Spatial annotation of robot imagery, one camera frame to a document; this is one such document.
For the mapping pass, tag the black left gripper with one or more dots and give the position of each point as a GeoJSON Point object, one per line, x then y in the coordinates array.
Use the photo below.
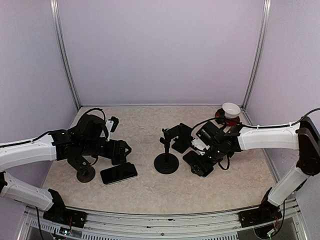
{"type": "Point", "coordinates": [114, 143]}

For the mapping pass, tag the blue-edged black smartphone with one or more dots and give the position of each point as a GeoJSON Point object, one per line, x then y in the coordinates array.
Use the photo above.
{"type": "Point", "coordinates": [198, 164]}

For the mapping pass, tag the black round-base pole stand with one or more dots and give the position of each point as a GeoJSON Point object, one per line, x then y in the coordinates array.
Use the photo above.
{"type": "Point", "coordinates": [166, 163]}

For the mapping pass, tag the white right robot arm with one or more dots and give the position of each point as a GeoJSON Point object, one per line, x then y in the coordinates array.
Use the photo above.
{"type": "Point", "coordinates": [301, 136]}

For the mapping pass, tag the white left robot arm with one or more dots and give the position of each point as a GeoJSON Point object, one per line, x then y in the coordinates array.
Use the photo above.
{"type": "Point", "coordinates": [89, 137]}

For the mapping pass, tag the black folding phone stand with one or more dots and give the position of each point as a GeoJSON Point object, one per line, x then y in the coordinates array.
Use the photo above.
{"type": "Point", "coordinates": [183, 139]}

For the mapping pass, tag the black smartphone blue edge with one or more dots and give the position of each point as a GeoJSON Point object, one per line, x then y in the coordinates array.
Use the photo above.
{"type": "Point", "coordinates": [118, 156]}

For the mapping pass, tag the black smartphone silver edge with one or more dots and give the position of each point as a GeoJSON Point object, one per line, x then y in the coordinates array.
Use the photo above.
{"type": "Point", "coordinates": [118, 173]}

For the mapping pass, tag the red round saucer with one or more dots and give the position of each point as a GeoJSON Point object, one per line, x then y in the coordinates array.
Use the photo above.
{"type": "Point", "coordinates": [222, 119]}

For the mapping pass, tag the white ceramic bowl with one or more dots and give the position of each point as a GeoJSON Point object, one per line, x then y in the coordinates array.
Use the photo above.
{"type": "Point", "coordinates": [231, 110]}

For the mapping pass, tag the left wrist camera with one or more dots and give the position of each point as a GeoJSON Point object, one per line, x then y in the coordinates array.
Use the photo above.
{"type": "Point", "coordinates": [111, 124]}

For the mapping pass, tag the brown-base plate phone stand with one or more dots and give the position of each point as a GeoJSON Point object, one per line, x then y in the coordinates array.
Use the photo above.
{"type": "Point", "coordinates": [85, 172]}

